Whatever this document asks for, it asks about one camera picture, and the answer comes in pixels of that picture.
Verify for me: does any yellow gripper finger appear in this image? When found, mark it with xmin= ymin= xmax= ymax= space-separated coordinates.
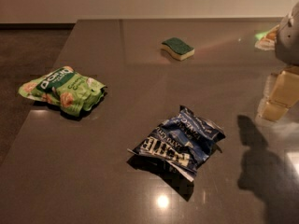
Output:
xmin=258 ymin=66 xmax=299 ymax=121

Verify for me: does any green and yellow sponge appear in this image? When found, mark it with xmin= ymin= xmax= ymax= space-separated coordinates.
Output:
xmin=162 ymin=37 xmax=194 ymax=61

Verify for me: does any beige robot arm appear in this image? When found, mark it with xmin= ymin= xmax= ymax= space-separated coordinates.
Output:
xmin=255 ymin=2 xmax=299 ymax=121

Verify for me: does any blue chip bag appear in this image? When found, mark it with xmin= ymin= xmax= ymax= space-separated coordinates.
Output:
xmin=129 ymin=105 xmax=225 ymax=182

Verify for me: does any green chip bag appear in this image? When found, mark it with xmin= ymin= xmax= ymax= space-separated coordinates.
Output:
xmin=19 ymin=66 xmax=106 ymax=117

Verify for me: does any orange white snack package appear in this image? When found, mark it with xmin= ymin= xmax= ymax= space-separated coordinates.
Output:
xmin=255 ymin=25 xmax=279 ymax=50

